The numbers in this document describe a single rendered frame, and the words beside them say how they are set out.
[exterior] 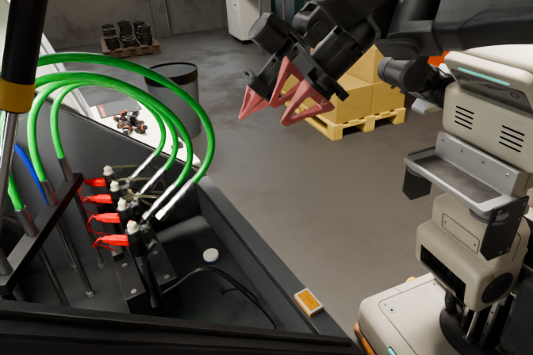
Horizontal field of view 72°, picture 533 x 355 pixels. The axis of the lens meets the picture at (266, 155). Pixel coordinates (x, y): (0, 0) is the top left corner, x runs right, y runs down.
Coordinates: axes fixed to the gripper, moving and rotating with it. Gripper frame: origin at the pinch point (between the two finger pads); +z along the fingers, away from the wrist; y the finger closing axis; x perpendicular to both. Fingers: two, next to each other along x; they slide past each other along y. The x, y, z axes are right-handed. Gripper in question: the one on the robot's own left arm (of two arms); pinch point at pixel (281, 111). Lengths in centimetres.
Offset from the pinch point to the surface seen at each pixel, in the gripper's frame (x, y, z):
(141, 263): 2.0, -0.3, 40.7
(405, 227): 182, -56, 29
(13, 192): -21.6, -9.3, 40.5
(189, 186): 1.6, -5.7, 23.7
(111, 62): -21.2, -10.1, 11.3
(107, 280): 9, -13, 64
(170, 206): 0.6, -4.2, 28.4
